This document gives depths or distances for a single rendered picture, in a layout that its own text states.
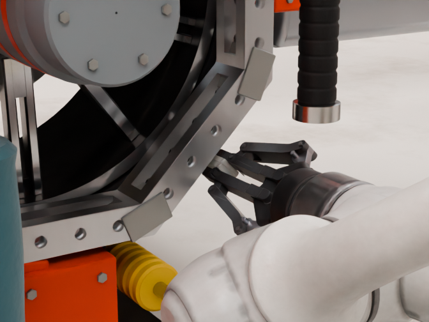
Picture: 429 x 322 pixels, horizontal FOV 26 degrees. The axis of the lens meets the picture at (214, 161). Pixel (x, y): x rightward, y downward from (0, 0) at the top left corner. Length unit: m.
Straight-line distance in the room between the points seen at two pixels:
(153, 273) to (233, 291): 0.36
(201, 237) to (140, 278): 1.59
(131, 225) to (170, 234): 1.66
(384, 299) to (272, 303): 0.13
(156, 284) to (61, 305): 0.12
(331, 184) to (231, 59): 0.24
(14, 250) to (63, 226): 0.16
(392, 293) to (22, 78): 0.48
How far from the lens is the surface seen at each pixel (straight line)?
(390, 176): 3.25
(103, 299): 1.02
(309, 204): 0.89
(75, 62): 0.79
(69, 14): 0.78
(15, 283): 0.84
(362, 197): 0.84
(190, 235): 2.66
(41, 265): 0.99
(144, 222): 1.02
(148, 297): 1.07
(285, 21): 1.27
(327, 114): 0.84
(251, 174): 1.04
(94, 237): 1.00
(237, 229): 0.99
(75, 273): 1.00
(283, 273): 0.69
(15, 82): 1.04
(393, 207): 0.63
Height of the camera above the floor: 0.95
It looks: 16 degrees down
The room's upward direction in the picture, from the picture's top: straight up
